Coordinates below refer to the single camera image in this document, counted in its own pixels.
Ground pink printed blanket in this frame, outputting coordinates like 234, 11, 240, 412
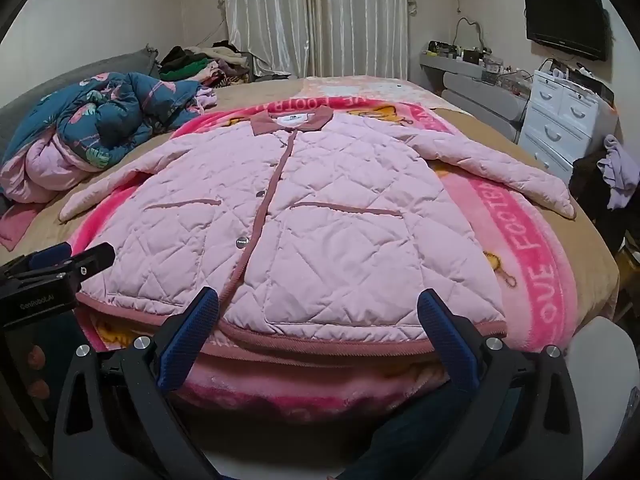
70, 100, 581, 431

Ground pile of clothes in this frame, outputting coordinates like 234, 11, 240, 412
157, 40, 256, 88

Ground grey headboard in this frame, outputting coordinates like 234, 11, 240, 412
0, 45, 161, 161

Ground white wall cable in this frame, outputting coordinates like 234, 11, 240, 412
452, 16, 488, 56

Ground pink quilted jacket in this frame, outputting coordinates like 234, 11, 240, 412
59, 107, 577, 356

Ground purple cloth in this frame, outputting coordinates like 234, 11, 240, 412
602, 135, 640, 211

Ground black wall television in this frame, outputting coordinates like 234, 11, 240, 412
523, 0, 608, 62

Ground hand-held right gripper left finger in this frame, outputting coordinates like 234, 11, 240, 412
52, 286, 223, 480

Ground person's left hand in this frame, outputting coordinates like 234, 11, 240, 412
25, 342, 51, 403

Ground dark flat device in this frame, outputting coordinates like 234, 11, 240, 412
537, 57, 615, 102

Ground white drawer cabinet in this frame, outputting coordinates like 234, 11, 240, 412
520, 67, 616, 183

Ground pink checked cat blanket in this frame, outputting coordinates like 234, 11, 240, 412
300, 76, 431, 111

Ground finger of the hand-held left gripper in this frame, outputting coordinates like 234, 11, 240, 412
2, 242, 74, 281
52, 242, 116, 288

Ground bed with tan sheet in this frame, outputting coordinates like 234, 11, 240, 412
0, 76, 636, 461

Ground dark chair with clothes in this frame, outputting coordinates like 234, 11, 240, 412
570, 152, 636, 256

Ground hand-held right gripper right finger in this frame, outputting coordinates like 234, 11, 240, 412
415, 287, 586, 480

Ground blue floral duvet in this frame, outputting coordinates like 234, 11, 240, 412
0, 71, 216, 206

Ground pink towel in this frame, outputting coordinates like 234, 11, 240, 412
0, 200, 38, 251

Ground white curtain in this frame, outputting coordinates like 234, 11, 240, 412
220, 0, 416, 81

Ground clutter of small bottles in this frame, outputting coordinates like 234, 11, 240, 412
427, 40, 531, 91

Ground grey dresser shelf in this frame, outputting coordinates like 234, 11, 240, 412
419, 50, 531, 123

